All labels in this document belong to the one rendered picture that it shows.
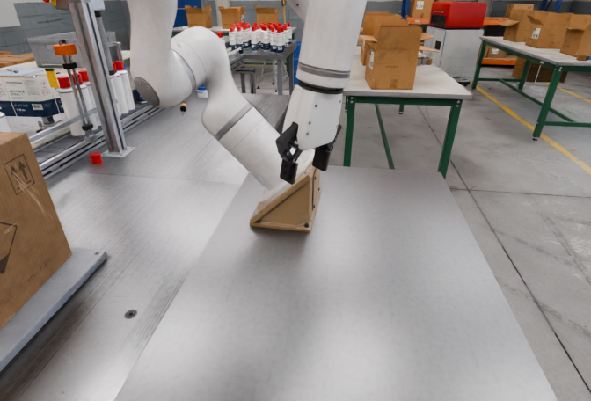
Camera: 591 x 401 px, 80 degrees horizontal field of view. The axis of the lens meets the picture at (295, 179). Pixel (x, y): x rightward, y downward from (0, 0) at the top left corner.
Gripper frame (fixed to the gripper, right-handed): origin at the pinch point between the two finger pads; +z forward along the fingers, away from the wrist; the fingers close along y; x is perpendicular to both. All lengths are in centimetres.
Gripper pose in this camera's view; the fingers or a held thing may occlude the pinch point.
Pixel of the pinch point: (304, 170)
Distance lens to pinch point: 63.7
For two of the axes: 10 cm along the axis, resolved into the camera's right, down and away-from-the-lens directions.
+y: -6.5, 2.5, -7.2
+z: -1.6, 8.8, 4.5
